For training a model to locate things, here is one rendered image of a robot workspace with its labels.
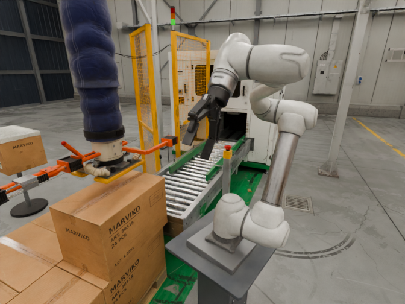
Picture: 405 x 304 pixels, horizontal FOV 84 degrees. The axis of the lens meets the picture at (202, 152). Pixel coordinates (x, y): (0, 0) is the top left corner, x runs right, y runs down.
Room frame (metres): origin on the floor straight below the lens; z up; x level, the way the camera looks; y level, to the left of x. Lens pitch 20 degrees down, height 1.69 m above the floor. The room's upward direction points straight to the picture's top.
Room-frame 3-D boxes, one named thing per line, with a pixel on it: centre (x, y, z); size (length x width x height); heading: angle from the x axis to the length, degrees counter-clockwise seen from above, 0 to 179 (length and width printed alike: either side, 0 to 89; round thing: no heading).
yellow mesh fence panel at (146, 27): (2.81, 0.71, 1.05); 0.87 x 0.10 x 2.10; 28
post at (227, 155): (1.92, -0.23, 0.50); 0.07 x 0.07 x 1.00; 66
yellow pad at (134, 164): (1.27, 0.50, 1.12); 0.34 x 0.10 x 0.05; 156
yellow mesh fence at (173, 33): (3.39, 0.12, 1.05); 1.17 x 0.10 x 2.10; 156
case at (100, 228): (1.30, 0.58, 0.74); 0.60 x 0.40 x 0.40; 156
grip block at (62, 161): (1.08, 0.69, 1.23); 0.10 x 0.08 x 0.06; 66
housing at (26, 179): (0.88, 0.78, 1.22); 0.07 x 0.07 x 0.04; 66
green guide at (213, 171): (2.88, -0.40, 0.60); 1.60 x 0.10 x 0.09; 156
